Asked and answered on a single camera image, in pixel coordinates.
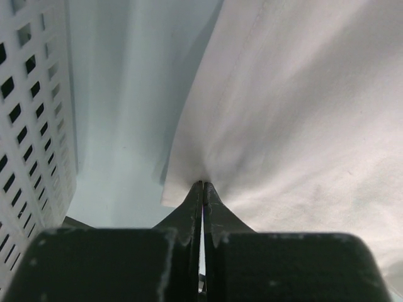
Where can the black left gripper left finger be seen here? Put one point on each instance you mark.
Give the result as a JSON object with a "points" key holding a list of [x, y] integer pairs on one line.
{"points": [[113, 264]]}

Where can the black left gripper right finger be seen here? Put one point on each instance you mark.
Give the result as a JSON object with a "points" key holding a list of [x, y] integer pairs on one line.
{"points": [[244, 265]]}

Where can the white t shirt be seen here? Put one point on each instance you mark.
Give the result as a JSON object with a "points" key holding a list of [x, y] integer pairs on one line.
{"points": [[295, 116]]}

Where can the white plastic laundry basket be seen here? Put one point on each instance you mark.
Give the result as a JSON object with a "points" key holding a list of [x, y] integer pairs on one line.
{"points": [[38, 174]]}

